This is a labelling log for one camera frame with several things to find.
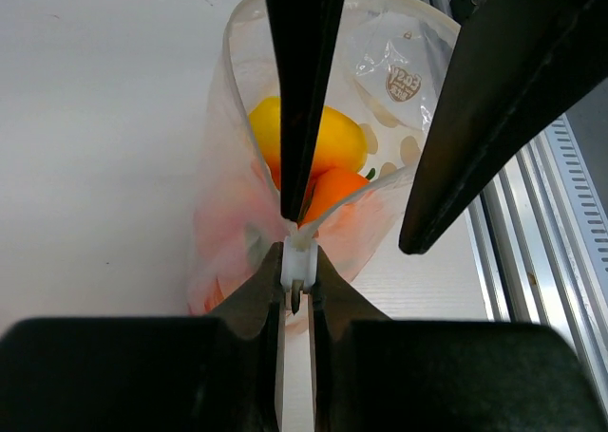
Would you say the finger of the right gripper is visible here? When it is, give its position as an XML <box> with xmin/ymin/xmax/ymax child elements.
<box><xmin>399</xmin><ymin>0</ymin><xmax>607</xmax><ymax>254</ymax></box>
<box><xmin>265</xmin><ymin>0</ymin><xmax>345</xmax><ymax>222</ymax></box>

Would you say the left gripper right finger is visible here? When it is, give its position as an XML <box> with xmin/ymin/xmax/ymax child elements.
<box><xmin>311</xmin><ymin>254</ymin><xmax>607</xmax><ymax>431</ymax></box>

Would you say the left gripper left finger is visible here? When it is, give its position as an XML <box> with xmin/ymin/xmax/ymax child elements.
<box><xmin>1</xmin><ymin>243</ymin><xmax>285</xmax><ymax>431</ymax></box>

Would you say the clear dotted zip bag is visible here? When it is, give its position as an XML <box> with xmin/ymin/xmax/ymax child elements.
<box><xmin>185</xmin><ymin>0</ymin><xmax>462</xmax><ymax>319</ymax></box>

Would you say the yellow orange mango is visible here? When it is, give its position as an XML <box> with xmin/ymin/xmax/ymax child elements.
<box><xmin>249</xmin><ymin>96</ymin><xmax>368</xmax><ymax>190</ymax></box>

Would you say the orange persimmon fruit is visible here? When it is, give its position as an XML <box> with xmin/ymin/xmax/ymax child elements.
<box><xmin>299</xmin><ymin>168</ymin><xmax>370</xmax><ymax>226</ymax></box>

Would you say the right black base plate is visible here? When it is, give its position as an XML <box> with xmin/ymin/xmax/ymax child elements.
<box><xmin>449</xmin><ymin>0</ymin><xmax>479</xmax><ymax>25</ymax></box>

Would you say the white slotted cable duct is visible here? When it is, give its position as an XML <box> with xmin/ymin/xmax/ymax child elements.
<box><xmin>545</xmin><ymin>116</ymin><xmax>608</xmax><ymax>272</ymax></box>

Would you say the aluminium mounting rail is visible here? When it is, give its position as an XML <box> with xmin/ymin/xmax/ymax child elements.
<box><xmin>410</xmin><ymin>0</ymin><xmax>608</xmax><ymax>357</ymax></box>

